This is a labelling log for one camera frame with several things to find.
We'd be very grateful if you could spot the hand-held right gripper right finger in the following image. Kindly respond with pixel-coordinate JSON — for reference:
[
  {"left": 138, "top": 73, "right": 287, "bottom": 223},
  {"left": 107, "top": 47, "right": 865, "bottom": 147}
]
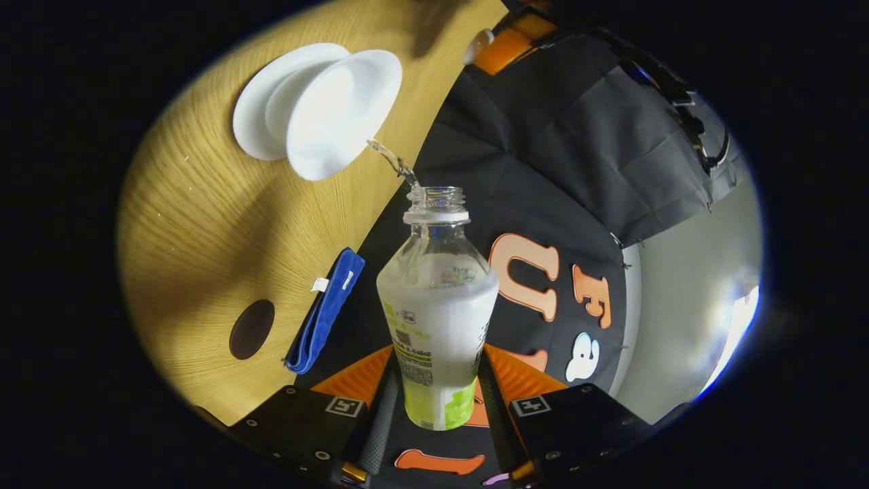
[{"left": 482, "top": 343, "right": 654, "bottom": 484}]

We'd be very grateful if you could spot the blue towel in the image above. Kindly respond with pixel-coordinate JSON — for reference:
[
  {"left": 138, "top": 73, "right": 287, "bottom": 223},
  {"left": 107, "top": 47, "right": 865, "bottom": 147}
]
[{"left": 284, "top": 247, "right": 366, "bottom": 376}]

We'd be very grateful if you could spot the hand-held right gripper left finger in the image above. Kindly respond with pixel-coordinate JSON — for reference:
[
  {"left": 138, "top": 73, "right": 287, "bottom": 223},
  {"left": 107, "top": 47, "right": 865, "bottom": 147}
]
[{"left": 227, "top": 345, "right": 399, "bottom": 486}]

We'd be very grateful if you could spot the white teacup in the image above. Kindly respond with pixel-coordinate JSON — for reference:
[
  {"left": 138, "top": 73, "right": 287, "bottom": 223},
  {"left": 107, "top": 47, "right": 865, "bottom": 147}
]
[{"left": 265, "top": 49, "right": 403, "bottom": 181}]

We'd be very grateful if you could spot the clear water bottle green label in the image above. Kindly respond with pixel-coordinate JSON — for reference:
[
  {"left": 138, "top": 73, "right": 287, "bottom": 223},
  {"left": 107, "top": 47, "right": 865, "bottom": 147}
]
[{"left": 377, "top": 187, "right": 500, "bottom": 431}]

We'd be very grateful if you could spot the white saucer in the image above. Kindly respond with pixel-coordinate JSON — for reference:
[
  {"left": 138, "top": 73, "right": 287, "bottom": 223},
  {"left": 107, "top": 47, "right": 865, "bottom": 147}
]
[{"left": 233, "top": 43, "right": 351, "bottom": 162}]

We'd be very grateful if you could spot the dark round coaster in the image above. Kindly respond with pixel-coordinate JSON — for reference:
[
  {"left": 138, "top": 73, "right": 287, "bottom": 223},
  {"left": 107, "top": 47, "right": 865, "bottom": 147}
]
[{"left": 229, "top": 299, "right": 276, "bottom": 361}]

